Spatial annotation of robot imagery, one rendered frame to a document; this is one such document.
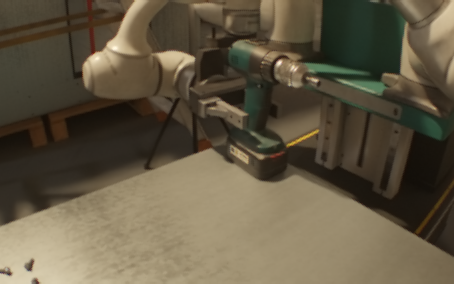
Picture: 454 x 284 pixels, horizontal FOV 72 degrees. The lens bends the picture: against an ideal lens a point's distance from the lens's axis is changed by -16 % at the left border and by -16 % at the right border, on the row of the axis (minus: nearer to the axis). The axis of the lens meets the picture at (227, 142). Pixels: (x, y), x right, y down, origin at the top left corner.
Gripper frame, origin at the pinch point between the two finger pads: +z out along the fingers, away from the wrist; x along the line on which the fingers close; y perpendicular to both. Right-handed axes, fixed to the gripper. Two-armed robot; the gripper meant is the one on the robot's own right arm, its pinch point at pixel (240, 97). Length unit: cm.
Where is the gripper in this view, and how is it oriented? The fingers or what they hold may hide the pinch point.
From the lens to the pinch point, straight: 93.4
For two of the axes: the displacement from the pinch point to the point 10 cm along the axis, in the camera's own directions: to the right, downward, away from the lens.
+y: 7.6, -3.0, 5.8
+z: 0.0, 8.8, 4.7
